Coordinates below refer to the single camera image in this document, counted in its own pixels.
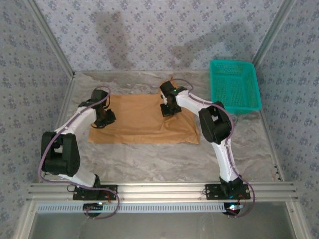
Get aluminium frame leg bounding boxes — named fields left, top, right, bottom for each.
left=13, top=201, right=38, bottom=239
left=285, top=201, right=314, bottom=239

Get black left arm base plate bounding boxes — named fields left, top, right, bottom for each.
left=72, top=184, right=118, bottom=201

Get black right controller board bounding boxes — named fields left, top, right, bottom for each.
left=223, top=202, right=244, bottom=217

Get black controller board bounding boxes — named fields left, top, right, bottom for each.
left=223, top=202, right=244, bottom=217
left=83, top=202, right=105, bottom=217

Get teal plastic basket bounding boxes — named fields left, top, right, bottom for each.
left=209, top=59, right=263, bottom=115

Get tan brown t-shirt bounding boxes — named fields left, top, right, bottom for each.
left=87, top=76, right=200, bottom=145

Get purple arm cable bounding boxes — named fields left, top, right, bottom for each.
left=38, top=86, right=121, bottom=221
left=173, top=78, right=256, bottom=219

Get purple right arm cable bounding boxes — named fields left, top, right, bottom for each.
left=173, top=78, right=256, bottom=219

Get black left controller board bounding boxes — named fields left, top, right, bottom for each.
left=83, top=202, right=105, bottom=217

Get aluminium frame post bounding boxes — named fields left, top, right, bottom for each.
left=26, top=0, right=76, bottom=77
left=251, top=0, right=298, bottom=66

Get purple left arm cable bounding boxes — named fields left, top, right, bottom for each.
left=38, top=86, right=121, bottom=221

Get grey slotted cable duct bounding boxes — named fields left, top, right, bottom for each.
left=36, top=202, right=229, bottom=214

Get aluminium table side rail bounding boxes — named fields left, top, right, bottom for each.
left=37, top=74, right=77, bottom=184
left=258, top=109, right=285, bottom=183

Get aluminium mounting rail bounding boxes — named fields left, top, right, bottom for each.
left=26, top=182, right=299, bottom=202

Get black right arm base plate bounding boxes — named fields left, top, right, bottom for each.
left=205, top=183, right=251, bottom=201

